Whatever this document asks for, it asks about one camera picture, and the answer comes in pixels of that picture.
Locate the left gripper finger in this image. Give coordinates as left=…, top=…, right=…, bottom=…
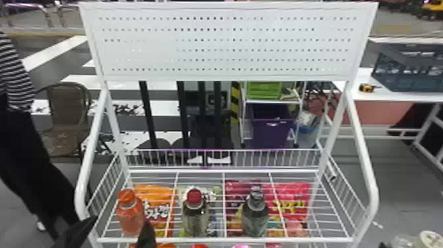
left=51, top=215, right=100, bottom=248
left=136, top=219, right=158, bottom=248

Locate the orange bottle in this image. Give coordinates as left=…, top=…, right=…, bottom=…
left=115, top=188, right=146, bottom=238

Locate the orange snack packet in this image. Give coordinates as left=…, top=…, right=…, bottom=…
left=134, top=183, right=176, bottom=238

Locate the green bottle with red cap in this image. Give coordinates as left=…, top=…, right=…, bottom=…
left=180, top=186, right=211, bottom=238

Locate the person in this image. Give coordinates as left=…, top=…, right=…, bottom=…
left=0, top=30, right=81, bottom=241

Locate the dark bottle with grey cap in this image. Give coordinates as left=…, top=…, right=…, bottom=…
left=241, top=186, right=270, bottom=238

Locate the brown chair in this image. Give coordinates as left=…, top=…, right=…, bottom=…
left=34, top=82, right=112, bottom=164

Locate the red snack packet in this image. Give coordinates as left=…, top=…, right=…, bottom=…
left=225, top=179, right=312, bottom=238

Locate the white shelf trolley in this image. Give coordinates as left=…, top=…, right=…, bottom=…
left=239, top=82, right=306, bottom=148

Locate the purple crate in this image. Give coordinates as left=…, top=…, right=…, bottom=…
left=249, top=104, right=299, bottom=150

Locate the green basket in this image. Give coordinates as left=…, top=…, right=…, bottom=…
left=246, top=82, right=283, bottom=101

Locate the white side table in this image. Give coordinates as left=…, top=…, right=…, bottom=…
left=331, top=67, right=443, bottom=174

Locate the blue crate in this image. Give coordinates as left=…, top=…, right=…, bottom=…
left=371, top=42, right=443, bottom=93

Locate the striped post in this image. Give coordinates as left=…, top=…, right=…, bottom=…
left=229, top=82, right=242, bottom=125

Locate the white wire rack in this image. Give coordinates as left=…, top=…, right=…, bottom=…
left=74, top=1, right=380, bottom=248

